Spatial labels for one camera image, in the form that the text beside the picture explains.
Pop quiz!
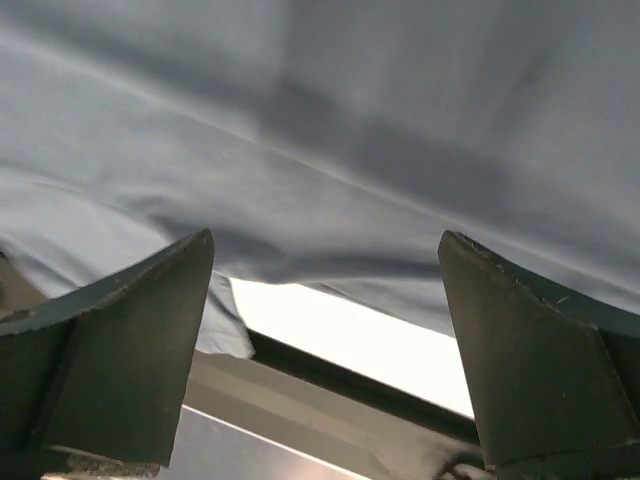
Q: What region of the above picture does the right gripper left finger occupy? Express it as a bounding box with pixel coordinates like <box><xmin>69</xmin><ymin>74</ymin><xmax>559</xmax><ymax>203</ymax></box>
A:
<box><xmin>1</xmin><ymin>229</ymin><xmax>214</xmax><ymax>468</ymax></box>

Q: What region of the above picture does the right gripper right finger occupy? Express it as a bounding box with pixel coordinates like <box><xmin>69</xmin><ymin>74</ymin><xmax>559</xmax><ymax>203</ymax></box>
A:
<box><xmin>438</xmin><ymin>231</ymin><xmax>639</xmax><ymax>473</ymax></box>

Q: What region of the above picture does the grey blue polo shirt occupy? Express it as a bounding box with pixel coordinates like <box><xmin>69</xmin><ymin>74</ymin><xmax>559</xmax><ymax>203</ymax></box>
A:
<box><xmin>1</xmin><ymin>1</ymin><xmax>639</xmax><ymax>357</ymax></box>

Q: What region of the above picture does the aluminium front frame rail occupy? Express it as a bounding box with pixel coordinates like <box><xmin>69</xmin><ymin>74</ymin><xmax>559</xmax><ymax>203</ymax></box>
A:
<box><xmin>0</xmin><ymin>252</ymin><xmax>481</xmax><ymax>480</ymax></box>

